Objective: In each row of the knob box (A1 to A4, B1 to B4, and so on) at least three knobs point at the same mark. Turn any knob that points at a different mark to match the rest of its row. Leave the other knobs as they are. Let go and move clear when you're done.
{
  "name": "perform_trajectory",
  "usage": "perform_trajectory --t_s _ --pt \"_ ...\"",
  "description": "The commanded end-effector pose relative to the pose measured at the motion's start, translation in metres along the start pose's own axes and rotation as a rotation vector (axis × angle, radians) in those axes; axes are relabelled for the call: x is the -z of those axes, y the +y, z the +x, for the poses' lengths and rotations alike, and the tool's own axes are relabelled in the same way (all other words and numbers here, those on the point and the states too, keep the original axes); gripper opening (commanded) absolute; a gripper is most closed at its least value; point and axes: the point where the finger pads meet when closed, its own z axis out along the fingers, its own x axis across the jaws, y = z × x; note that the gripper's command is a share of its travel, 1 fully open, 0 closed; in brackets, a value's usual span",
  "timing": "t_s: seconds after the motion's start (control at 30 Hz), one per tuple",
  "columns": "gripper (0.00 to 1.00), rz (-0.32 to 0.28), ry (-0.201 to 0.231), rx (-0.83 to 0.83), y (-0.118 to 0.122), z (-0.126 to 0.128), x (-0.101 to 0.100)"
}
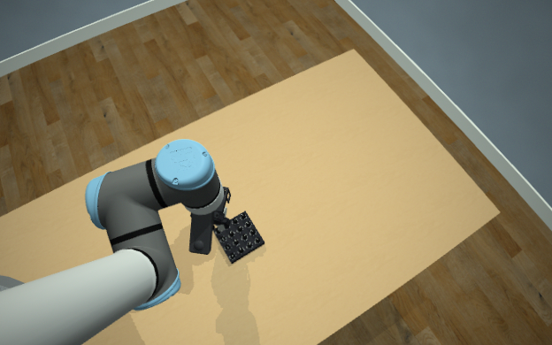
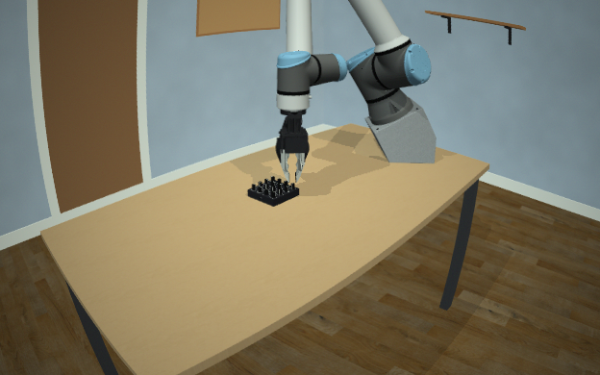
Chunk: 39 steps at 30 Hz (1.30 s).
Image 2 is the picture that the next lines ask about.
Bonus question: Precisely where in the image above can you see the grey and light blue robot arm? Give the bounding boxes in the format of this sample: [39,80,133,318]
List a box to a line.
[277,0,431,125]

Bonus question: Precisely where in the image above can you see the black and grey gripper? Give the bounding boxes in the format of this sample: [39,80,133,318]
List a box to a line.
[276,110,310,183]

